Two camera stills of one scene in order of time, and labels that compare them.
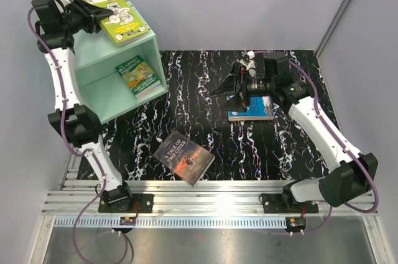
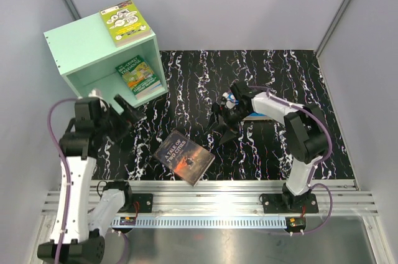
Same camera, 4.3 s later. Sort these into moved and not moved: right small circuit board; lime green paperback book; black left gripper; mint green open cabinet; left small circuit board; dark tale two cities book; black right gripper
Moved: lime green paperback book; black left gripper; black right gripper
Not moved: dark tale two cities book; right small circuit board; mint green open cabinet; left small circuit board
